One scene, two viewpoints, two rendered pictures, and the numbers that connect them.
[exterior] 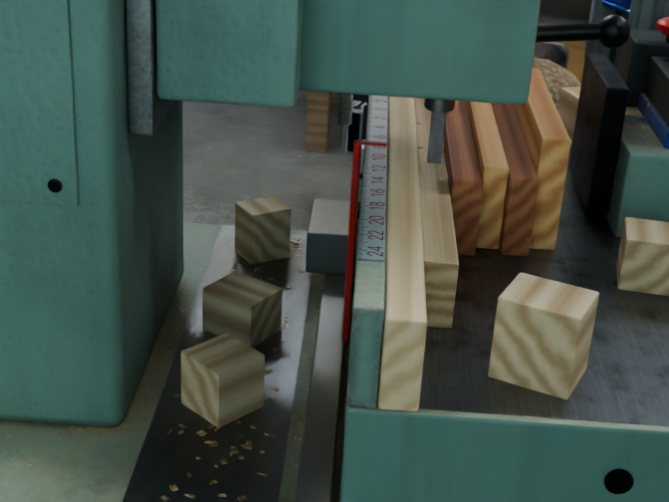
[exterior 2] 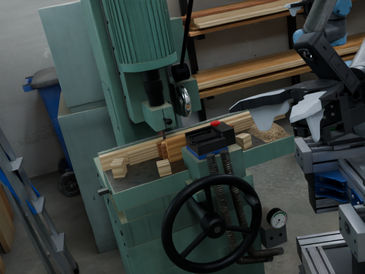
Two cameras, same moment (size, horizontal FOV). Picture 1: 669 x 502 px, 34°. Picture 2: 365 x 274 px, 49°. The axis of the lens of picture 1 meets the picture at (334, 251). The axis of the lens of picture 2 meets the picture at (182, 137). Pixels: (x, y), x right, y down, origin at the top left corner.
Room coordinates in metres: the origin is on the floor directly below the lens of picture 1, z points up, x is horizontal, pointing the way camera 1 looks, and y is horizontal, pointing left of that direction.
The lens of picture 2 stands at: (0.34, -1.25, 1.42)
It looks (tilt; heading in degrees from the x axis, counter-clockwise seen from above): 21 degrees down; 72
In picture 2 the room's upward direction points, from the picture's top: 11 degrees counter-clockwise
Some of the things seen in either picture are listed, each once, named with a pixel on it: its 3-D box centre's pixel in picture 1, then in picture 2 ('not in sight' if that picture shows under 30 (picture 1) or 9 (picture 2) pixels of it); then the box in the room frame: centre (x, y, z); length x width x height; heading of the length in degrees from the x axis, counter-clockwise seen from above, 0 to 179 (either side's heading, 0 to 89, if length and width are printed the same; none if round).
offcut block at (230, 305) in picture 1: (242, 309); not in sight; (0.69, 0.06, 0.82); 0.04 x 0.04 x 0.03; 58
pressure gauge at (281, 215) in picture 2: not in sight; (276, 219); (0.92, -0.28, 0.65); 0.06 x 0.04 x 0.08; 178
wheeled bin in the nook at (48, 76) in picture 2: not in sight; (81, 124); (0.55, 1.94, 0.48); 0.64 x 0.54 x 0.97; 175
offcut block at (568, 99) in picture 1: (584, 116); (243, 141); (0.87, -0.20, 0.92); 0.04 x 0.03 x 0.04; 17
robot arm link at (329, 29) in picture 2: not in sight; (333, 32); (1.49, 0.10, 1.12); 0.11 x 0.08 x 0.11; 172
